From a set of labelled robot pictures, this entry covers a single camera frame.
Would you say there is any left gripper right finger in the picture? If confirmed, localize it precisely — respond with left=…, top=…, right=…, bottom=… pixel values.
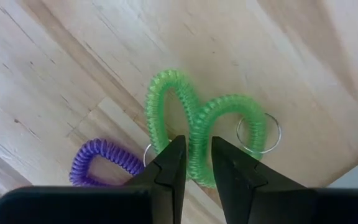
left=211, top=136, right=358, bottom=224

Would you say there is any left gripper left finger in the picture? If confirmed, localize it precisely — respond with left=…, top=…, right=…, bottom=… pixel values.
left=0, top=134, right=187, bottom=224

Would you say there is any purple coil keychain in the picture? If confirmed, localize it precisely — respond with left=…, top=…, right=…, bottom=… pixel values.
left=68, top=138, right=155, bottom=187

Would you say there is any green coil keychain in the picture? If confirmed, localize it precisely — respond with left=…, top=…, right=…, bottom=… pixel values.
left=144, top=68, right=201, bottom=156
left=187, top=93, right=282, bottom=190

